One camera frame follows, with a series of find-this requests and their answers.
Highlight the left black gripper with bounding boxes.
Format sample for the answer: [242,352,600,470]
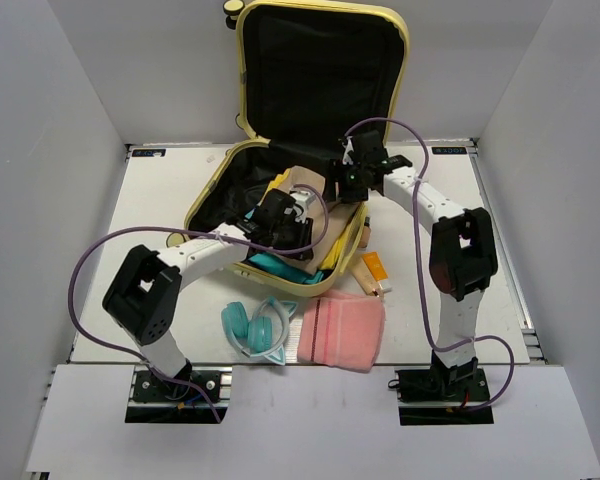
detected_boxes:
[272,214,316,262]

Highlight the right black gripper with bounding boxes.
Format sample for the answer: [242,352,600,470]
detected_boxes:
[322,159,370,203]

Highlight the teal cloth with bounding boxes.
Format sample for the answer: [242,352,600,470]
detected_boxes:
[247,207,326,285]

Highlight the yellow cloth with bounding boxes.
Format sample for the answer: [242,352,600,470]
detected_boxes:
[265,166,359,274]

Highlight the beige round bottle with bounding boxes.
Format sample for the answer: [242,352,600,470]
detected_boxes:
[358,216,371,249]

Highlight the orange sunscreen tube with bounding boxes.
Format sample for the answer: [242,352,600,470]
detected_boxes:
[361,252,393,293]

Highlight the yellow suitcase with black lining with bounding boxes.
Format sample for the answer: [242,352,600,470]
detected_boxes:
[185,1,410,297]

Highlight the teal cat-ear headphones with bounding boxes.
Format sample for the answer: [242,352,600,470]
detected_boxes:
[221,296,298,366]

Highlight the beige cosmetic tube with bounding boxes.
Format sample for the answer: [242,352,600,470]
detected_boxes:
[349,262,384,298]

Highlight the pink striped towel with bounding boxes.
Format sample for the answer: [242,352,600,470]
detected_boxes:
[297,290,385,373]

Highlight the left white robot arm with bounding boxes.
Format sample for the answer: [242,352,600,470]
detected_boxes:
[102,185,323,399]

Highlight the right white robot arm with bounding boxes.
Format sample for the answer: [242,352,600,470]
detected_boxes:
[330,131,498,399]

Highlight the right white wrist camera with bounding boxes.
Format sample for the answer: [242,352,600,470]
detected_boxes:
[341,137,355,166]

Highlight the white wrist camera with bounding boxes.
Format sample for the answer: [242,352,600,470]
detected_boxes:
[341,137,355,166]
[285,190,315,223]

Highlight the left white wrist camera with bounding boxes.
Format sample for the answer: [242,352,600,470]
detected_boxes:
[285,190,315,223]

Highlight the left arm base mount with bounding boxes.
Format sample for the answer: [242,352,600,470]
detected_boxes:
[125,367,232,425]

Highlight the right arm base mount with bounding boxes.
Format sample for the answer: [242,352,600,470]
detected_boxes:
[387,368,494,426]

